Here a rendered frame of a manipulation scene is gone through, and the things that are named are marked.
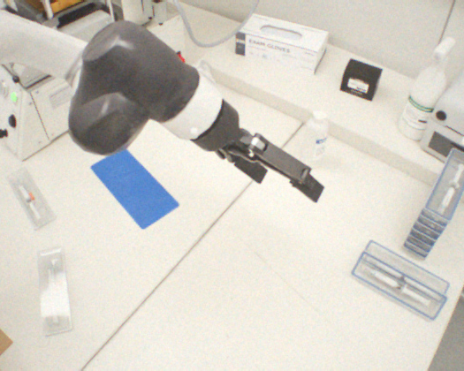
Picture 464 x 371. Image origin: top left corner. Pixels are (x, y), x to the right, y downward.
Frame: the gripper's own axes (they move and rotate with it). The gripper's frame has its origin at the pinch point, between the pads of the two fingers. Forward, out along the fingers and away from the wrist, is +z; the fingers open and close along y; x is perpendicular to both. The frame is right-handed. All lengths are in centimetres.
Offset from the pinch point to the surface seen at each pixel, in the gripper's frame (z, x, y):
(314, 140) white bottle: 13.7, 14.5, -12.2
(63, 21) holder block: -34, 13, -56
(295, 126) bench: 20.3, 19.9, -26.5
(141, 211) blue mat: -3.0, -16.2, -30.4
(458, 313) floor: 122, 5, -6
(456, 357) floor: 118, -11, 2
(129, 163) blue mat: -5.4, -8.3, -42.0
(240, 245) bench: 10.0, -12.3, -12.8
